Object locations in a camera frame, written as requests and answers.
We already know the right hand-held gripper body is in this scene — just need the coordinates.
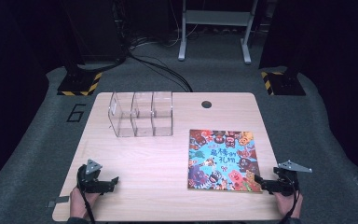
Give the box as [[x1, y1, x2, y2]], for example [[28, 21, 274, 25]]
[[268, 160, 313, 197]]

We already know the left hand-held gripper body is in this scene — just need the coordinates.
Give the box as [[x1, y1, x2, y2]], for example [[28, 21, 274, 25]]
[[76, 159, 113, 196]]

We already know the colourful picture book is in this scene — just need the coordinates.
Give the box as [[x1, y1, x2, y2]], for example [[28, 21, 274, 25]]
[[186, 129, 263, 194]]

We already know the clear acrylic book organizer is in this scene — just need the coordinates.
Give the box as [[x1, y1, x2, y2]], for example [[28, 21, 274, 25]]
[[107, 91, 174, 138]]

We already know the person's right hand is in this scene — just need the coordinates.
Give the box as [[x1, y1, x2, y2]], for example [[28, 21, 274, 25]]
[[274, 189, 304, 219]]

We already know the person's left hand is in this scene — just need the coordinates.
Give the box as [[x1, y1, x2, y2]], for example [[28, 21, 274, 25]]
[[69, 186, 101, 219]]

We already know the grey tape strip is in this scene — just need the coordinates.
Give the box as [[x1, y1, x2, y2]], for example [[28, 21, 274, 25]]
[[46, 195, 71, 209]]

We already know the black stand with striped base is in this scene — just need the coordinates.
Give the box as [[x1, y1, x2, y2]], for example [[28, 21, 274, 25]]
[[56, 0, 103, 97], [260, 0, 308, 97]]

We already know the dark cabinet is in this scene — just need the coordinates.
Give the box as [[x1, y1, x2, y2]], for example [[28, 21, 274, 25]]
[[60, 0, 129, 64]]

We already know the white metal stand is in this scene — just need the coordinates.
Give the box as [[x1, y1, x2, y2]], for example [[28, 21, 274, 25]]
[[177, 0, 259, 65]]

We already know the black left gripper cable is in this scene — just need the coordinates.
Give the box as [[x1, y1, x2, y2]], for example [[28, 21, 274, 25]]
[[76, 166, 97, 224]]

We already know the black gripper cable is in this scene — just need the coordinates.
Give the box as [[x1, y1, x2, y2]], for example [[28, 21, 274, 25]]
[[283, 174, 302, 223], [76, 166, 97, 224]]

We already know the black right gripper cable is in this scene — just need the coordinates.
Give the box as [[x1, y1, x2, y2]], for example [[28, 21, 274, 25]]
[[283, 174, 302, 223]]

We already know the bundle of black floor cables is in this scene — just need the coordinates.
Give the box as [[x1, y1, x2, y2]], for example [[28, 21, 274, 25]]
[[126, 36, 194, 93]]

